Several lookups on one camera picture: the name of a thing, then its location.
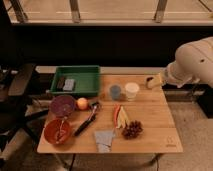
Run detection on dark red grape bunch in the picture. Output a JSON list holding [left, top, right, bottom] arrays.
[[122, 121, 143, 139]]

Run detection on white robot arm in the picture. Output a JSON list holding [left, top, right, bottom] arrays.
[[146, 36, 213, 89]]

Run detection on spoon in orange bowl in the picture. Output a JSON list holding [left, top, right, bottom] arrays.
[[56, 117, 68, 144]]

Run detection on orange bowl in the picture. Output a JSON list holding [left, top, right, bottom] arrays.
[[44, 119, 71, 145]]

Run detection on small dark metal cup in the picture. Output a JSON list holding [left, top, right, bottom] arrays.
[[146, 77, 154, 82]]

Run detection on white cup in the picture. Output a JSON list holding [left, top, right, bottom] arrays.
[[125, 82, 140, 101]]

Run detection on blue cup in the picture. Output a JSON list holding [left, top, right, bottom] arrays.
[[110, 85, 121, 100]]

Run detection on red pepper strip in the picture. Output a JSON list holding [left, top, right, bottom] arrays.
[[113, 105, 120, 128]]

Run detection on yellow food strips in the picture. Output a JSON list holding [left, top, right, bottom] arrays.
[[117, 107, 130, 128]]

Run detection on green plastic tray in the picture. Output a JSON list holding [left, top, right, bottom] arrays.
[[50, 65, 100, 97]]

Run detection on grey folded cloth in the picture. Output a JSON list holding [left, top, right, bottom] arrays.
[[94, 130, 115, 153]]

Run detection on orange fruit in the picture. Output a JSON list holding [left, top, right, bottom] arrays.
[[77, 97, 88, 110]]

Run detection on grey sponge block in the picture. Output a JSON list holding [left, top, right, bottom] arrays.
[[63, 79, 75, 91]]

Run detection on dark block in tray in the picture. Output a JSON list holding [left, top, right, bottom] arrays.
[[56, 76, 65, 90]]

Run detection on black office chair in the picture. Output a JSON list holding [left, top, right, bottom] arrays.
[[0, 63, 51, 168]]

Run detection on black handled peeler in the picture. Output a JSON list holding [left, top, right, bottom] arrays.
[[88, 102, 100, 120]]

